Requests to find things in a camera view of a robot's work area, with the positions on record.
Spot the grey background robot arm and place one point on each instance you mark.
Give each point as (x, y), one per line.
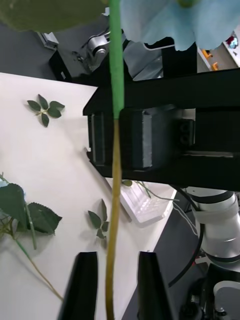
(96, 48)

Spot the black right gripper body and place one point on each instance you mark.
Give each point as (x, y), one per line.
(212, 92)

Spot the black box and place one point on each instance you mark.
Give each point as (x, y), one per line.
(61, 66)

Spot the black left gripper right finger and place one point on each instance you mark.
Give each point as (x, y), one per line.
(152, 290)

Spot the pale blue flower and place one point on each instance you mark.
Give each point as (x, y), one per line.
(116, 75)
(40, 220)

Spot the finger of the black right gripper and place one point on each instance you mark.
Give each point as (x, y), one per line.
(98, 140)
(160, 137)

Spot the white shelf with orange items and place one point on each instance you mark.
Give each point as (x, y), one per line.
(220, 55)

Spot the green twig with leaf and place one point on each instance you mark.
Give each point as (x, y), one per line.
(150, 193)

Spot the loose green leaf sprig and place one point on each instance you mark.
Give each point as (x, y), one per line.
(94, 219)
(53, 113)

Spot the shallow white box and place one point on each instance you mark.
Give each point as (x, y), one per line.
(147, 210)

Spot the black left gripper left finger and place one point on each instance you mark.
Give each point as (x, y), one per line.
(80, 287)

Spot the silver and black right arm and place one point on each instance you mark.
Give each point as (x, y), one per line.
(220, 225)

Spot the pale grey device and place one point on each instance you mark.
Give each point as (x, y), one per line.
(48, 40)

